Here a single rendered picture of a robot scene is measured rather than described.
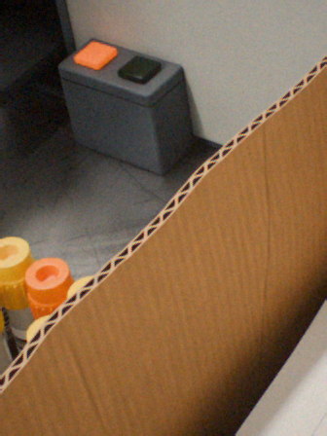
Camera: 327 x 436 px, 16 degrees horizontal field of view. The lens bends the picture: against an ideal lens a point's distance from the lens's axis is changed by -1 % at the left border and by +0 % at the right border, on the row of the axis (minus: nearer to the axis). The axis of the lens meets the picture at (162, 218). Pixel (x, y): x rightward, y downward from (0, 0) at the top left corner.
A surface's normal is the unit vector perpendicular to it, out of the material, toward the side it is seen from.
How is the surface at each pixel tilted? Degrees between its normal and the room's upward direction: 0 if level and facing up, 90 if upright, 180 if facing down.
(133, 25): 90
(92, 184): 0
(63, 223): 0
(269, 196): 83
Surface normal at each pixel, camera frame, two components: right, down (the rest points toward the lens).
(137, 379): 0.80, 0.27
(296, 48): -0.60, 0.59
